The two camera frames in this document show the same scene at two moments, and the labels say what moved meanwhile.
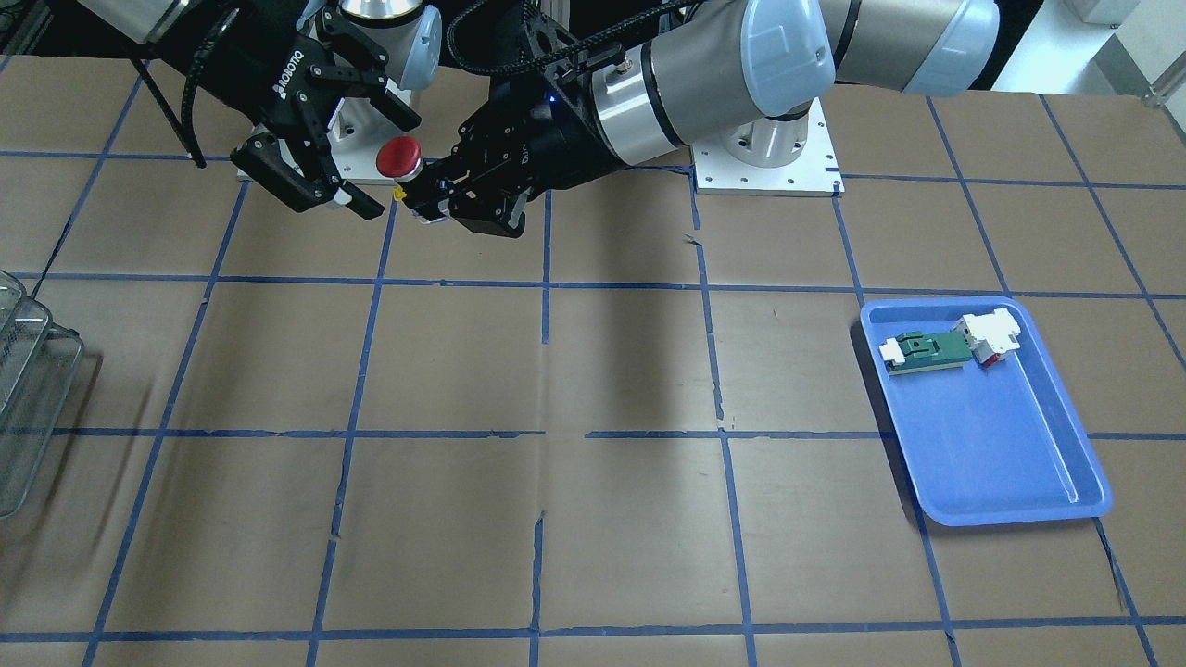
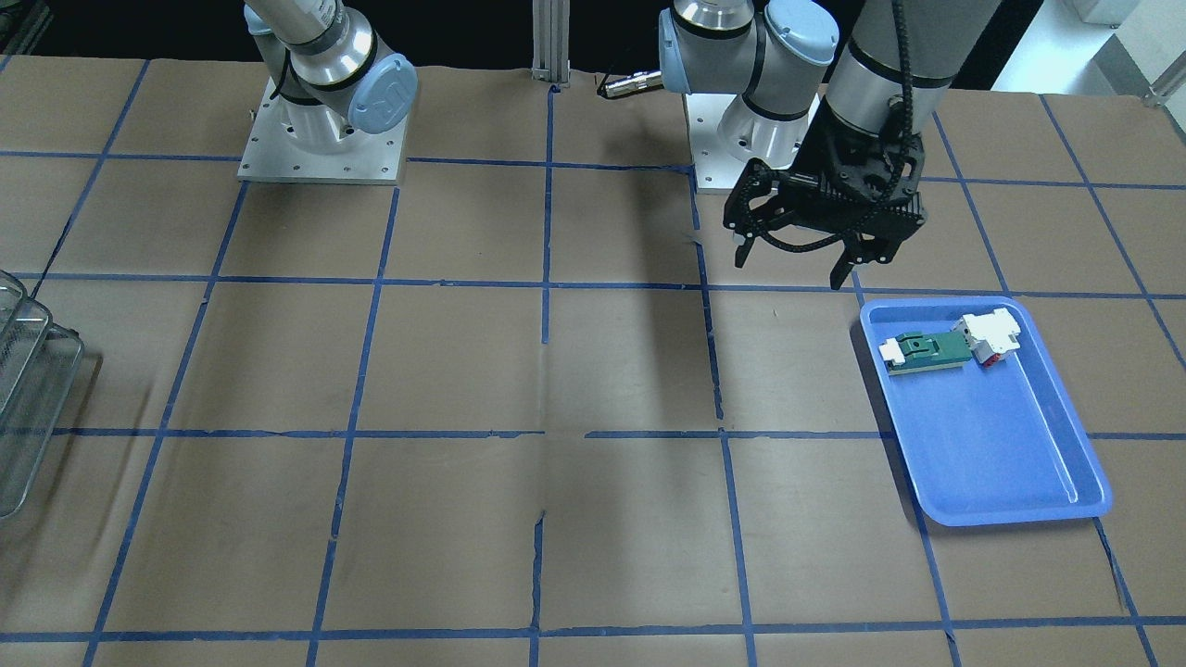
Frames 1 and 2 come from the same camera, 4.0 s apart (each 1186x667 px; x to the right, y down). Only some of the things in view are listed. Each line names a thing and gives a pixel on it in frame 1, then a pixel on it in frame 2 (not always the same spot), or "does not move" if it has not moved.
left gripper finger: [443, 179] → [756, 181]
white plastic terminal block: [990, 336] does not move
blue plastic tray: [989, 435] does not move
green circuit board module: [916, 351] does not move
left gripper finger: [494, 214] → [862, 249]
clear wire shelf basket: [39, 360] does not move
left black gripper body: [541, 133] → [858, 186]
